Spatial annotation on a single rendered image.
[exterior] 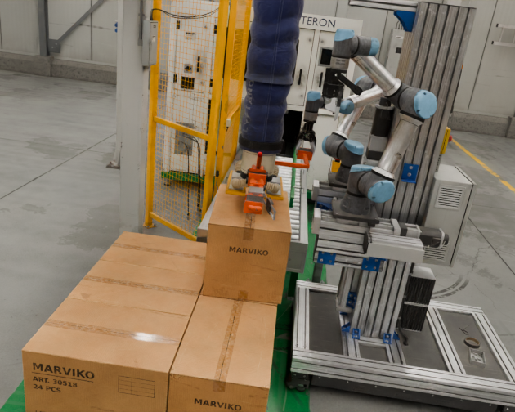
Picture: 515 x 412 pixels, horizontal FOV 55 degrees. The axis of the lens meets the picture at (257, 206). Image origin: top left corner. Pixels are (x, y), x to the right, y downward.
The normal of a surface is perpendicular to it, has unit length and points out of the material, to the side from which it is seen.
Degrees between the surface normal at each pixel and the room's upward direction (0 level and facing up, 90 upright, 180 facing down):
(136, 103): 90
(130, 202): 90
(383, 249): 90
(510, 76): 90
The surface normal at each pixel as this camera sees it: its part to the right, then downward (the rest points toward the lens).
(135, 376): -0.09, 0.35
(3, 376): 0.11, -0.93
